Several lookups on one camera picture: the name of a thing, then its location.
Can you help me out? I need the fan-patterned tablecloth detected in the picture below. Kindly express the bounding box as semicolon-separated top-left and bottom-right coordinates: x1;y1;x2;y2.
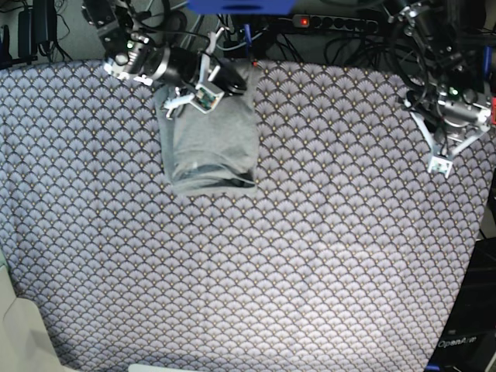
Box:
1;61;495;371

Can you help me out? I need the grey T-shirt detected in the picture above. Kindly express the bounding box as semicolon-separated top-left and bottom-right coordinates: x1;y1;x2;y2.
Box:
153;60;261;196

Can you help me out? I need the black OpenArm box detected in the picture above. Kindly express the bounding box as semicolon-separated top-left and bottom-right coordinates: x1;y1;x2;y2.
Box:
436;238;495;371

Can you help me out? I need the black power strip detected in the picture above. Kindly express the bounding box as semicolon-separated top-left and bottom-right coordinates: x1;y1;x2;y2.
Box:
291;14;379;34

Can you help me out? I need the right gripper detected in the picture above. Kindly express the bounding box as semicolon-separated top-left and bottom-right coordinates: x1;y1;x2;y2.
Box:
104;42;247;96

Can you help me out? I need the white plastic bin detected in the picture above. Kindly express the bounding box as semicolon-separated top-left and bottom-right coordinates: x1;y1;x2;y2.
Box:
1;257;64;371

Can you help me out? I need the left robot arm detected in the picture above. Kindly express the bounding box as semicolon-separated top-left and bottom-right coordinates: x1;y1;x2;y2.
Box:
383;1;493;141

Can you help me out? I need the red clamp at right edge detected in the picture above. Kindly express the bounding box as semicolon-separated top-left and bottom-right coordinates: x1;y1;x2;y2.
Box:
491;97;496;126

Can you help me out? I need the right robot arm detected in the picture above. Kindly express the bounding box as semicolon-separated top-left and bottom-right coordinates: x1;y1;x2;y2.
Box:
81;1;246;95

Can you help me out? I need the blue post at right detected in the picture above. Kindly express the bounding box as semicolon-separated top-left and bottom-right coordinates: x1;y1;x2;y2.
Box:
479;46;495;93

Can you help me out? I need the blue camera mount bracket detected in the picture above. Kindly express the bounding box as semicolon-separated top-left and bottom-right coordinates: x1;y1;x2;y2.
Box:
188;0;295;15

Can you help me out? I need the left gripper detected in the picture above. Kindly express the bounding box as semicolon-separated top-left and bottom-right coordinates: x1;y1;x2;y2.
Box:
430;87;492;142

